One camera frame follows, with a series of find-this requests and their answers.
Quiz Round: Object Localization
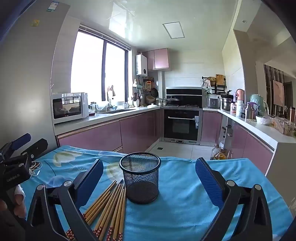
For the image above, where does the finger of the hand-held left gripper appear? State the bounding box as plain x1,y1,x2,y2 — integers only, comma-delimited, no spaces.
21,138,48,168
0,133,32,158

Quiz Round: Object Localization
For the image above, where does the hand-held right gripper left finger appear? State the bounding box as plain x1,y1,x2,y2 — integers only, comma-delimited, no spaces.
26,159,104,241

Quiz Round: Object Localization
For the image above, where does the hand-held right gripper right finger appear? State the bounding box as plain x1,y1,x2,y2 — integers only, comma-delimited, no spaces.
195,158,274,241

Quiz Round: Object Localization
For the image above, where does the bundle of wooden chopsticks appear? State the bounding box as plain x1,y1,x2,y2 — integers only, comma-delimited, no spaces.
65,179,127,241

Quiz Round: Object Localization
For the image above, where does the black mesh utensil holder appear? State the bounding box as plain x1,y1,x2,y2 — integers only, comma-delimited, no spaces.
119,152,162,204

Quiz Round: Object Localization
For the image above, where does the person's left hand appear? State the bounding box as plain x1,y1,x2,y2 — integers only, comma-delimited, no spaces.
0,184,27,219

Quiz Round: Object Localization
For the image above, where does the yellow cooking oil bottle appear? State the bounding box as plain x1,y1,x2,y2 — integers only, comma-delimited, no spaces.
210,144,228,161

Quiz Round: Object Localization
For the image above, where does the blue floral tablecloth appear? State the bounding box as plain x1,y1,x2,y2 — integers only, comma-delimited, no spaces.
14,145,294,241

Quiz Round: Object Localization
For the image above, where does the white microwave oven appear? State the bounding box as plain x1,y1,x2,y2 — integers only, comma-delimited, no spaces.
50,92,89,124

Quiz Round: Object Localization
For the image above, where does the pink kitchen base cabinet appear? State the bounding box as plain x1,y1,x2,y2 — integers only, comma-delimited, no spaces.
57,108,163,153
201,111,275,175

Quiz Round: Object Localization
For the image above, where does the black built-in oven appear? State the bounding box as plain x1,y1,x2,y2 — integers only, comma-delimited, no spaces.
163,109,200,143

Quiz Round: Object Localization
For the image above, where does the grey refrigerator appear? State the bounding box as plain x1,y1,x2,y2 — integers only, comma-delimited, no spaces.
0,0,71,153

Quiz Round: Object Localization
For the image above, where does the silver rice cooker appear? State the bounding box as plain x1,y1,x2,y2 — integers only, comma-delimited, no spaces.
206,97,221,109

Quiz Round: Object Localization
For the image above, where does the white plastic bottle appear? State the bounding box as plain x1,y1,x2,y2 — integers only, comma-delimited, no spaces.
235,100,245,117

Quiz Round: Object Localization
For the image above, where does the steel stock pot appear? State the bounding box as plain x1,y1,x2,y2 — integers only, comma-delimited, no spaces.
221,94,234,111

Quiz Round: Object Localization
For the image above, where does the steel vacuum flask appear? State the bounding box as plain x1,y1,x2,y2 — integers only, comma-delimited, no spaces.
245,103,255,120

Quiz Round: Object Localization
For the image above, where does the white bowl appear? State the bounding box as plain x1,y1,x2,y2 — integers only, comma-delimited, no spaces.
255,115,273,126

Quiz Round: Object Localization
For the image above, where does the black wok with lid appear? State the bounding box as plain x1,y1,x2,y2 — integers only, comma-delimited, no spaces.
162,96,180,106

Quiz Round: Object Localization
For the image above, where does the mint green covered appliance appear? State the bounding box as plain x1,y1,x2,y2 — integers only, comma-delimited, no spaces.
250,94,269,116

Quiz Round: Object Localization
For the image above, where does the black range hood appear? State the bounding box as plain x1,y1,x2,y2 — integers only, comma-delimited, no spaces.
166,87,203,107

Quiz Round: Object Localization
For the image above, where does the clear plastic food container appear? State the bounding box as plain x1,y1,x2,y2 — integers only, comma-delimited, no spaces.
273,117,296,136

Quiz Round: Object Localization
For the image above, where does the kitchen window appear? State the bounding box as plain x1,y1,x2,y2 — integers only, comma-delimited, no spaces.
70,24,131,103

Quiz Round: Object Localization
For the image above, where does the white water heater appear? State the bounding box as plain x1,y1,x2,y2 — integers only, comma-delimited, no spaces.
136,54,148,76

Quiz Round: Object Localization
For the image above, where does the ceiling light panel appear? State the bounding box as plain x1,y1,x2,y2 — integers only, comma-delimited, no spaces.
162,22,185,39

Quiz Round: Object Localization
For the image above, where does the white earphone cable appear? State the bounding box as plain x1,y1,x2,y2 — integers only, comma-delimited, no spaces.
29,160,43,176

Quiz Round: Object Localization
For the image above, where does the black wall rack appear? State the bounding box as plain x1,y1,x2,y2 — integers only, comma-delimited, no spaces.
201,74,226,95

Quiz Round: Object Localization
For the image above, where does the framed wall picture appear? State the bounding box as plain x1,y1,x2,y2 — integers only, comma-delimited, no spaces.
272,80,285,107

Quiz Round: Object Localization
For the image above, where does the pink wall cabinet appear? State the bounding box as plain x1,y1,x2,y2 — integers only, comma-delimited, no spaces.
142,48,170,71

